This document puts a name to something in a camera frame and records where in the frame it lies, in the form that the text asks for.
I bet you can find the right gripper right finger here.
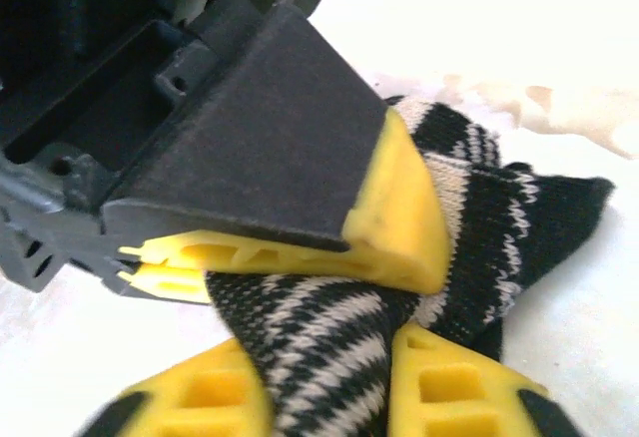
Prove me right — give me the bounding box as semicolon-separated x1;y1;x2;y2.
386;321;585;437

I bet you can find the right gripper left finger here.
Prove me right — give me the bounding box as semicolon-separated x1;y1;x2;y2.
74;337;276;437

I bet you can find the black and white striped sock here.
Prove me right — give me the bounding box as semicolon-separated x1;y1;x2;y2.
204;95;616;437

